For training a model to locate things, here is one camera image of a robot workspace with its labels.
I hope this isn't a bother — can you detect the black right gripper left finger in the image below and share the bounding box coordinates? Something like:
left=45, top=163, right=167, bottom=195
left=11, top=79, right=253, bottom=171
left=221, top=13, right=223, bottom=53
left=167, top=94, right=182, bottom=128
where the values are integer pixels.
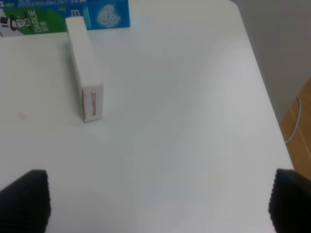
left=0, top=169, right=52, bottom=233

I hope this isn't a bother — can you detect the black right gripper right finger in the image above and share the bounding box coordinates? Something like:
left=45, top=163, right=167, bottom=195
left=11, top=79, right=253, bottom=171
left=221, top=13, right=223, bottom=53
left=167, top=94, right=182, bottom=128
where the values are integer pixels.
left=268, top=169, right=311, bottom=233

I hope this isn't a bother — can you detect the Darlie toothpaste box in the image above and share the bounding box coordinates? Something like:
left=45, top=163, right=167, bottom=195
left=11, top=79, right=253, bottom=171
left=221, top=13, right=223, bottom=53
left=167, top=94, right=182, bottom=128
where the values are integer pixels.
left=0, top=0, right=130, bottom=37

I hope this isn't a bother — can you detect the white Snowhite box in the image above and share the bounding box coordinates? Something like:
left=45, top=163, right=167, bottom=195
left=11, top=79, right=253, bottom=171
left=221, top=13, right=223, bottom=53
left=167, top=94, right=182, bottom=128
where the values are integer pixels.
left=66, top=17, right=104, bottom=122

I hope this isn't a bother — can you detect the white cable on floor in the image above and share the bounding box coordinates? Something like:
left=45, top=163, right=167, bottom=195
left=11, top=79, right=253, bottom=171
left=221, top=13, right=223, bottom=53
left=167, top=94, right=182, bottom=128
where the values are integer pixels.
left=284, top=95, right=302, bottom=144

